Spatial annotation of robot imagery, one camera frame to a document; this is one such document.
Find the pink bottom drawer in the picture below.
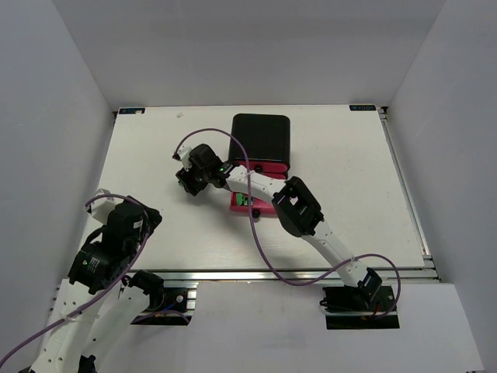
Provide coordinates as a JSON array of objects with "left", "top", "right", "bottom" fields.
[{"left": 229, "top": 193, "right": 276, "bottom": 219}]

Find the pink top drawer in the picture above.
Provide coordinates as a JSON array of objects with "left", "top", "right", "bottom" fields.
[{"left": 248, "top": 159, "right": 290, "bottom": 174}]

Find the black drawer cabinet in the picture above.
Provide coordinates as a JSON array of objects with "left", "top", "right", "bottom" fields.
[{"left": 231, "top": 113, "right": 291, "bottom": 173}]

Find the dark green lego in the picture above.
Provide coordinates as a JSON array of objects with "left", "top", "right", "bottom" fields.
[{"left": 235, "top": 193, "right": 254, "bottom": 207}]

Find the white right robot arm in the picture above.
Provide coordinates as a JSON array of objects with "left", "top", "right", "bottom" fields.
[{"left": 173, "top": 144, "right": 382, "bottom": 310}]

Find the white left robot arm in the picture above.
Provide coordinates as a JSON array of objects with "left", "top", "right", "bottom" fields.
[{"left": 25, "top": 194, "right": 162, "bottom": 372}]

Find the blue table corner sticker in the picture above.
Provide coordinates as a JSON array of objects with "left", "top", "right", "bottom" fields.
[{"left": 118, "top": 107, "right": 145, "bottom": 115}]

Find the blue right corner sticker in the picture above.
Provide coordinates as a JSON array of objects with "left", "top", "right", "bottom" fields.
[{"left": 349, "top": 104, "right": 377, "bottom": 111}]

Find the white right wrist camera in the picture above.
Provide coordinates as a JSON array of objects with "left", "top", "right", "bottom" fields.
[{"left": 172, "top": 145, "right": 192, "bottom": 171}]

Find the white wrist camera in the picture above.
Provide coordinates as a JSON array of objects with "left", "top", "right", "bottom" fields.
[
  {"left": 172, "top": 145, "right": 192, "bottom": 171},
  {"left": 84, "top": 188, "right": 122, "bottom": 225}
]

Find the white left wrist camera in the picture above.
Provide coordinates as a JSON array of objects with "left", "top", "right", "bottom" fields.
[{"left": 84, "top": 188, "right": 122, "bottom": 225}]

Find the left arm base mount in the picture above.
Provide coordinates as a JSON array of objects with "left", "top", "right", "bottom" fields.
[{"left": 131, "top": 282, "right": 196, "bottom": 326}]

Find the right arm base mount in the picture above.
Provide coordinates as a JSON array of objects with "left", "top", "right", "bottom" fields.
[{"left": 319, "top": 286, "right": 400, "bottom": 330}]

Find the aluminium right side rail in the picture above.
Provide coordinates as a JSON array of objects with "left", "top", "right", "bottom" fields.
[{"left": 377, "top": 106, "right": 433, "bottom": 260}]

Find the aluminium table front rail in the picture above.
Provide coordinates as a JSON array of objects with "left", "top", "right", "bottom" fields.
[{"left": 154, "top": 268, "right": 439, "bottom": 281}]

